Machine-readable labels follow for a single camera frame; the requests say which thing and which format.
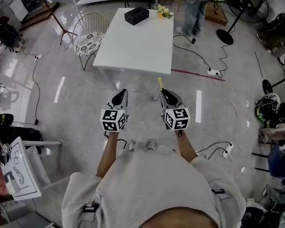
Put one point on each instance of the person's grey shirt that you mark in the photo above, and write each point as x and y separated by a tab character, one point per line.
152	179

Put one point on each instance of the blue chair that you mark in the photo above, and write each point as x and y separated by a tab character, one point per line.
281	163

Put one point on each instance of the person's right shoe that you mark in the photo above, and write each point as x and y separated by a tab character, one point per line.
151	144

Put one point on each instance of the yellow and white flower bouquet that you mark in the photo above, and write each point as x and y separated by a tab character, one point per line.
163	11

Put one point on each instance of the person's right forearm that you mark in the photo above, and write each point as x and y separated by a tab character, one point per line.
186	148

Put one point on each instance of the spare gripper device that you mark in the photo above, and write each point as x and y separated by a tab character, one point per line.
7	148

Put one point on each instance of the white side table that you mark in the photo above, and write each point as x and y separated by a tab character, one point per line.
26	172

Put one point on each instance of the wooden coat stand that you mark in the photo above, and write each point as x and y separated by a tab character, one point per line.
52	13

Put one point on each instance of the person's left forearm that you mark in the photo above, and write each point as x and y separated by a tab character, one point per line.
107	155

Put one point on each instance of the black tissue box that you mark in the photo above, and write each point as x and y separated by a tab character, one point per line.
136	15

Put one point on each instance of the person's left shoe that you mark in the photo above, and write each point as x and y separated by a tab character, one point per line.
131	145

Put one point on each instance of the white power strip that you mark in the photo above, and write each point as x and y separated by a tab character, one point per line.
213	71
38	56
230	147

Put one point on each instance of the large black standing fan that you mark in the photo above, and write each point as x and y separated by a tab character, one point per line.
248	5

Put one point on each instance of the black and white helmet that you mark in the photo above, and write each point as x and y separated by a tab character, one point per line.
267	107

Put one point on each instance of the black bag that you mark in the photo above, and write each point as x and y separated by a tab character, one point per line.
28	136

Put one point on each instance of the person's shoe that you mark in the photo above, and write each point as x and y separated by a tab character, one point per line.
151	144
131	145

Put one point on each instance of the red floor tape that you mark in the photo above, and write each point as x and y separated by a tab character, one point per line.
199	74

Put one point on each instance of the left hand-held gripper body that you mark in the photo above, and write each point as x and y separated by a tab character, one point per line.
120	108

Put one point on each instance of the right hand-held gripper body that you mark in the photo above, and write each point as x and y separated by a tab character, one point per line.
171	108

